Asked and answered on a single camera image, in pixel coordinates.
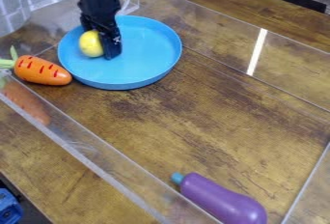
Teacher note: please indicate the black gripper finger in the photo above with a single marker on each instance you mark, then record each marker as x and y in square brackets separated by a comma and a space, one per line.
[88, 24]
[111, 42]

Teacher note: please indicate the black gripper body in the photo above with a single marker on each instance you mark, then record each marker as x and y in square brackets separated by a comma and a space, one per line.
[99, 1]

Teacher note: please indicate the yellow toy lemon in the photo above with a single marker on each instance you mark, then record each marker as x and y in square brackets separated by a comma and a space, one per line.
[89, 44]

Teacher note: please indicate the blue round tray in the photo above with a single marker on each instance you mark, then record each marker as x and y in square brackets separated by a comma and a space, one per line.
[151, 52]

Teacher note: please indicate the orange toy carrot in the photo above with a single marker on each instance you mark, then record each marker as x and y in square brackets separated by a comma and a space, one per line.
[36, 70]

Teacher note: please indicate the blue object at corner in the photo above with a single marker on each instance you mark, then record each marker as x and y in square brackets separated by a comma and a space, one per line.
[10, 211]

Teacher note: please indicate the purple toy eggplant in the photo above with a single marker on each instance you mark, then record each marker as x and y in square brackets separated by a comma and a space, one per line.
[230, 207]

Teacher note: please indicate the clear acrylic enclosure wall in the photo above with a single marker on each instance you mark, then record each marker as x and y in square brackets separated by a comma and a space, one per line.
[239, 114]

